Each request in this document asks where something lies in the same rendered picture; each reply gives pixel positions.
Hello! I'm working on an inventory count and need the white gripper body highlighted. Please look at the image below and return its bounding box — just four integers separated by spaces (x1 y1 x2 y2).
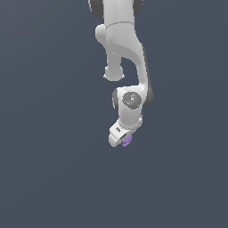
107 118 134 148

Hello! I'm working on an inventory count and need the small purple block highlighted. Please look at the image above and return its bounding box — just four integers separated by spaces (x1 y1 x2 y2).
121 134 134 148

